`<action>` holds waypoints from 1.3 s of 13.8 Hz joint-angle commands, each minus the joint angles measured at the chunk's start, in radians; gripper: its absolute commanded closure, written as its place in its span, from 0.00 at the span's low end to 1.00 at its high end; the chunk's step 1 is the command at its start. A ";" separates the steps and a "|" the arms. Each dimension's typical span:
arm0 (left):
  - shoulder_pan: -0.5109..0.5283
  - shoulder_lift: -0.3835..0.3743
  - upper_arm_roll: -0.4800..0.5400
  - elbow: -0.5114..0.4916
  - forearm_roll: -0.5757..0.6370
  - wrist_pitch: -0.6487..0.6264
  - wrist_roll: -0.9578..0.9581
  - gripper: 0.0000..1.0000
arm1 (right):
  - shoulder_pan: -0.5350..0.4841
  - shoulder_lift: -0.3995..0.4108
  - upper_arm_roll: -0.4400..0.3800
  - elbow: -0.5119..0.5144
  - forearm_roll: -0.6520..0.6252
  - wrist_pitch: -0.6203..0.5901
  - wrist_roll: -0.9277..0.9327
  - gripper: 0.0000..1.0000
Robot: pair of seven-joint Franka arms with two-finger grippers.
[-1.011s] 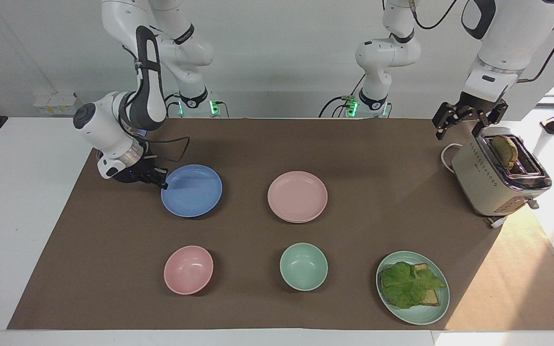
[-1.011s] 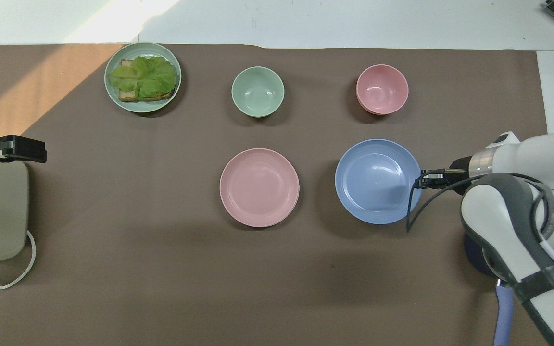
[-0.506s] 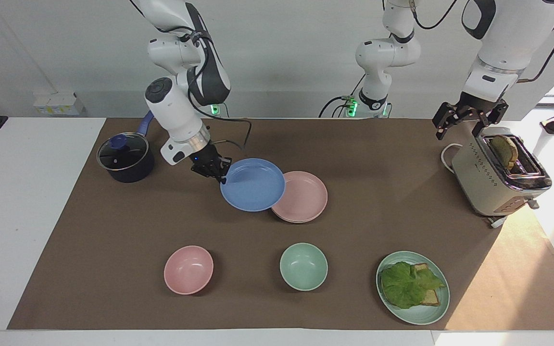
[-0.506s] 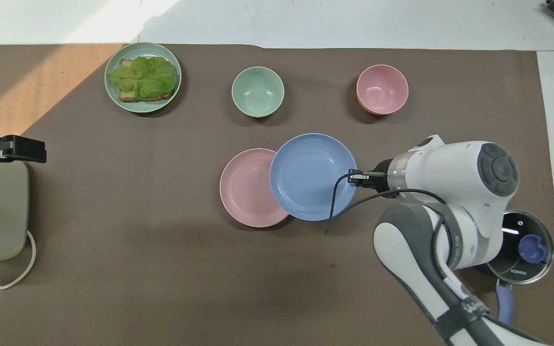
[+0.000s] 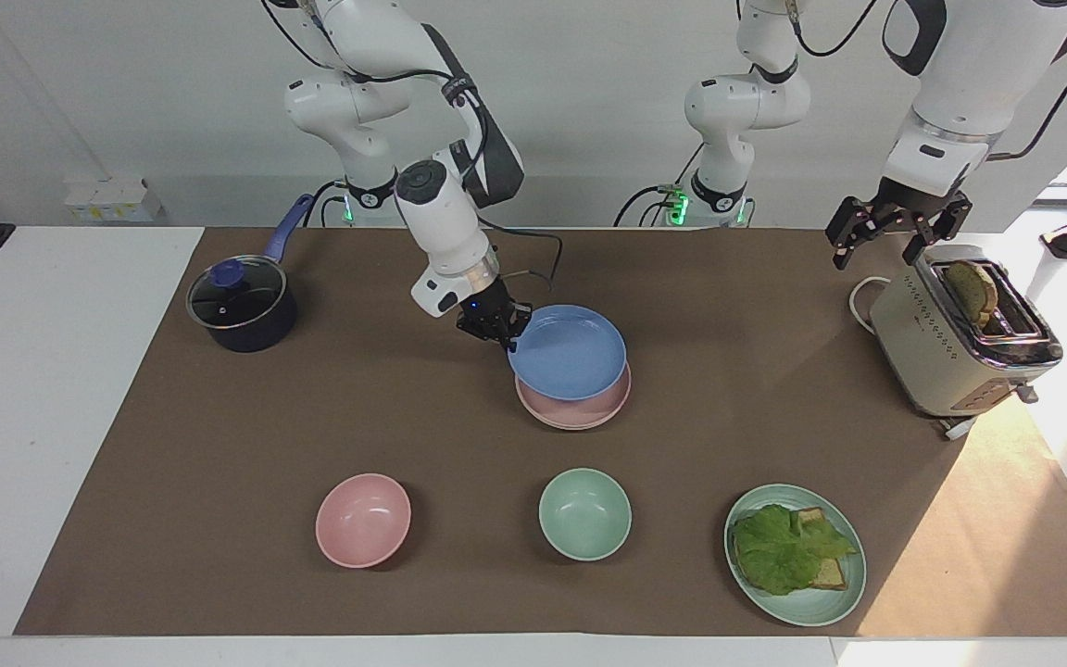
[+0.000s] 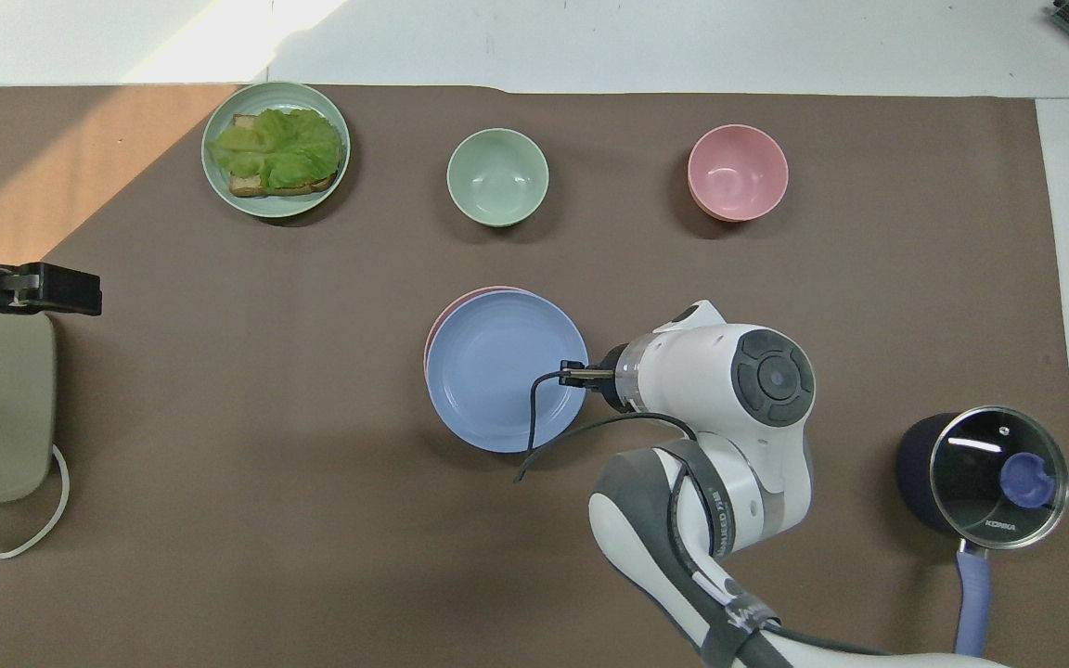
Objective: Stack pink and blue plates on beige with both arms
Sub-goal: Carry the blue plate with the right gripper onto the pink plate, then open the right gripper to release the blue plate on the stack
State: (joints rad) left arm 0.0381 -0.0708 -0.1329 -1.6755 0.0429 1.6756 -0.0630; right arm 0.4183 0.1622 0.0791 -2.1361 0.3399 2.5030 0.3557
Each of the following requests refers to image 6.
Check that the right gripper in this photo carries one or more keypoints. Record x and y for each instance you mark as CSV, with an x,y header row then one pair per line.
x,y
612,390

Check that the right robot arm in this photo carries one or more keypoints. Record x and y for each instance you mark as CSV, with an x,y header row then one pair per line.
x,y
711,380

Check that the blue plate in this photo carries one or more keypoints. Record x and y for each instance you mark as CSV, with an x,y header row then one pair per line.
x,y
488,371

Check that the pink plate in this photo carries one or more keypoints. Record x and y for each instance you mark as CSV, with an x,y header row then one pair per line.
x,y
442,315

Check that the green bowl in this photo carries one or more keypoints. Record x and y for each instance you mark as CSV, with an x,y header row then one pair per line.
x,y
497,176

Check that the pink bowl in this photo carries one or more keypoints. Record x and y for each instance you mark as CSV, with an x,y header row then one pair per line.
x,y
737,172

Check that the green plate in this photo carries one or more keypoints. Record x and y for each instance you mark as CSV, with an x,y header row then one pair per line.
x,y
219,186

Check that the toast slice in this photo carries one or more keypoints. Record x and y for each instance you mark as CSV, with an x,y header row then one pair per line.
x,y
251,186

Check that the dark blue pot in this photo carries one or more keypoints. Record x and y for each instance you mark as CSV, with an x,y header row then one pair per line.
x,y
913,464

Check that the green lettuce leaf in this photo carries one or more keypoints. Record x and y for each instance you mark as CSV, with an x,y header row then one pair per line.
x,y
284,144

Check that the glass pot lid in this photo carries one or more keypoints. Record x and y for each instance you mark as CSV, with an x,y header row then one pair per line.
x,y
971,482

